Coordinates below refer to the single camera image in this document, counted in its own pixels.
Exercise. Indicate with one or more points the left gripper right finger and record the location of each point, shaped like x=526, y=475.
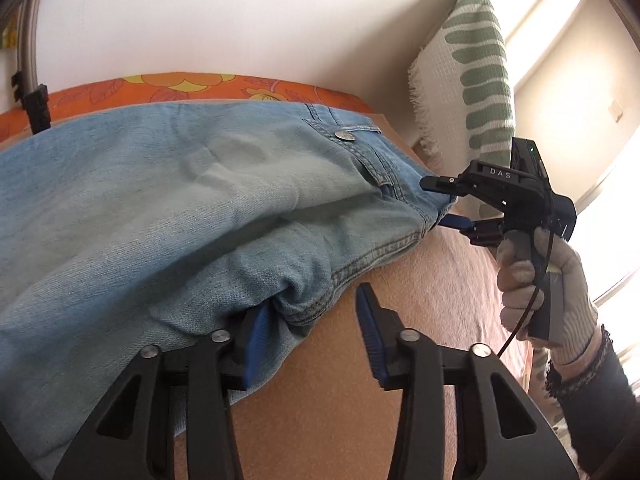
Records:
x=379, y=329

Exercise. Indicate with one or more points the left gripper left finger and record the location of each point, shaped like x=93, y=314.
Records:
x=251, y=334

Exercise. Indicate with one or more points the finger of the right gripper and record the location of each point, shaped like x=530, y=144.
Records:
x=441, y=185
x=456, y=222

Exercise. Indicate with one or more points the light blue denim jeans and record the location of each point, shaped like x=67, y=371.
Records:
x=151, y=224

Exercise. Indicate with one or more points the right white gloved hand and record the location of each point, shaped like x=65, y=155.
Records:
x=521, y=300

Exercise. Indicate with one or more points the pink bed blanket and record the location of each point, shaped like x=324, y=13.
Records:
x=322, y=416

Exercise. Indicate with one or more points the white green patterned pillow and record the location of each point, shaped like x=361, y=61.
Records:
x=460, y=91

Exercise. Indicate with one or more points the orange floral bed sheet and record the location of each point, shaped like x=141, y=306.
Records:
x=181, y=86

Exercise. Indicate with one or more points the grey tripod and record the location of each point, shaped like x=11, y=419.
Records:
x=28, y=91

